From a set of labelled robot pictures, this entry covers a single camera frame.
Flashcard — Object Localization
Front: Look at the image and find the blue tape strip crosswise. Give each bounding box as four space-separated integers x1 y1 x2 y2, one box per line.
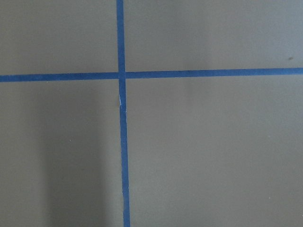
0 68 303 82

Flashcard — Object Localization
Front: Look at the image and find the blue tape strip lengthwise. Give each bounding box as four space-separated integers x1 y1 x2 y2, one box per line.
116 0 131 227

